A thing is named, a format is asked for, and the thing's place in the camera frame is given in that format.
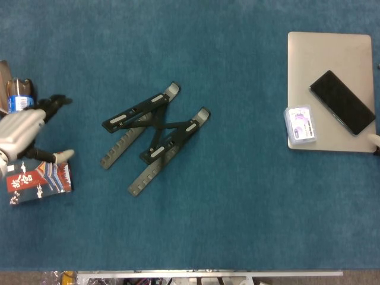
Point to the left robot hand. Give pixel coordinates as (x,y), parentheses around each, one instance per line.
(20,130)

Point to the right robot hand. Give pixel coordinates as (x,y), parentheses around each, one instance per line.
(375,139)

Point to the black folding laptop stand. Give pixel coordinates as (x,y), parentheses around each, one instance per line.
(133,114)

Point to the silver closed laptop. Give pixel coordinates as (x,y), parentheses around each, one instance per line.
(326,53)

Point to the cola bottle blue label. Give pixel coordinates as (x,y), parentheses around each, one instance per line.
(19,102)

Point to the brown flat board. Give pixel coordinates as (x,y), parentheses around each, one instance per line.
(3,86)

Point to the black smartphone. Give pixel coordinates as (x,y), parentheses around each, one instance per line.
(341,102)

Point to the red black snack packet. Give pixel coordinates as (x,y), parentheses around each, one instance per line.
(38,184)

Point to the clear plastic card box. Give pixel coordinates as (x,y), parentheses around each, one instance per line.
(300,126)

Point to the crinkled clear wrapper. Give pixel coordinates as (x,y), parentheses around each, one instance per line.
(52,279)

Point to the yellow small object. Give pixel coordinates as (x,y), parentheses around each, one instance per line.
(68,277)

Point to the blue felt table cover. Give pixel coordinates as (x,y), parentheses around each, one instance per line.
(237,222)

